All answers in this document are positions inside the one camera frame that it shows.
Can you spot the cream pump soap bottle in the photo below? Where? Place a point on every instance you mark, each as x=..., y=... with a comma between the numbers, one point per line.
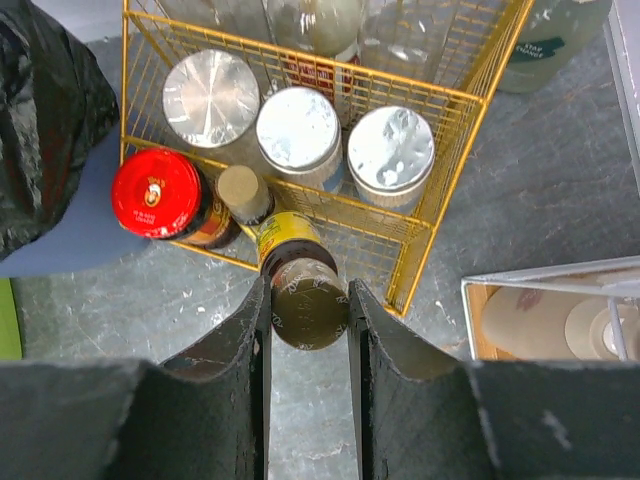
x=554, y=32

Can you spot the red lid sauce jar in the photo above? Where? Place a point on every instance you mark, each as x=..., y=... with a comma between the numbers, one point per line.
x=160, y=194

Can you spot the blue label silver lid jar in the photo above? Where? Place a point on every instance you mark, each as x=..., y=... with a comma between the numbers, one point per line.
x=390, y=155

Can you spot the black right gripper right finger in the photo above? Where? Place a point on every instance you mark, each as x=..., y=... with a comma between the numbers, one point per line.
x=420, y=413

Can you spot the green plastic basin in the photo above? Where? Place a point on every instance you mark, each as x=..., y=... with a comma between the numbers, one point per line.
x=10, y=338

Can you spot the blue trash bin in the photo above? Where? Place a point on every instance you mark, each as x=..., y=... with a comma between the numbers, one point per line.
x=88, y=235

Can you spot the glass oil bottle gold spout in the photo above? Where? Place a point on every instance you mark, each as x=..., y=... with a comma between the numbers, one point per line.
x=406, y=38

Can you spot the yellow label dark bottle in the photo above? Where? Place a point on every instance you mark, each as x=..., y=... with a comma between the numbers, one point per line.
x=309, y=305

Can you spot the silver lid spice jar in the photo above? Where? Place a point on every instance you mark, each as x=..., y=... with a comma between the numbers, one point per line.
x=211, y=100

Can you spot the small brown bottle tan cap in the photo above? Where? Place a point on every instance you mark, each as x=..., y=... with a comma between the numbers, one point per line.
x=246, y=195

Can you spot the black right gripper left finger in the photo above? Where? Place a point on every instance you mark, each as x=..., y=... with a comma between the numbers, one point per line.
x=202, y=414

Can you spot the black trash bag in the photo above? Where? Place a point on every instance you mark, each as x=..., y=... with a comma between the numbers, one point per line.
x=56, y=106

